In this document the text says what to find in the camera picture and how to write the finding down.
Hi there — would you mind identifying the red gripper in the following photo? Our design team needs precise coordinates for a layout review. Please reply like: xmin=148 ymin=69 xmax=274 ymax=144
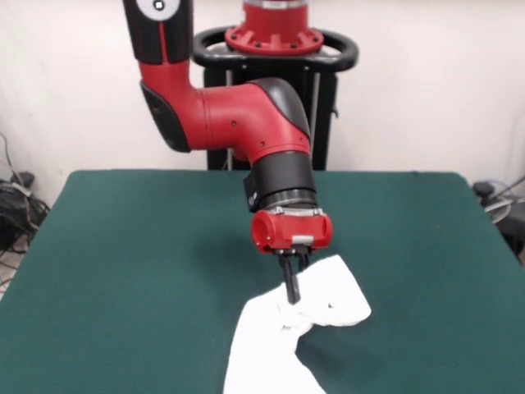
xmin=250 ymin=208 xmax=334 ymax=306

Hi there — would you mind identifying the white towel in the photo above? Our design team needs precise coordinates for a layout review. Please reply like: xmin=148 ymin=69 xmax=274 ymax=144
xmin=222 ymin=254 xmax=373 ymax=394

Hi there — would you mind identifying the dark green table cloth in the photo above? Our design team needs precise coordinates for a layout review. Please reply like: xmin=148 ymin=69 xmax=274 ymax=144
xmin=0 ymin=169 xmax=525 ymax=394

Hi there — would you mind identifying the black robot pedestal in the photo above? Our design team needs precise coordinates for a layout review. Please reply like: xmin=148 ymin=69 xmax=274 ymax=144
xmin=192 ymin=26 xmax=360 ymax=172

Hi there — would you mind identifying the black cable tangle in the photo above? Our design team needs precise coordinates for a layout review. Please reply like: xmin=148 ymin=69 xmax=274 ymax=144
xmin=0 ymin=131 xmax=53 ymax=284

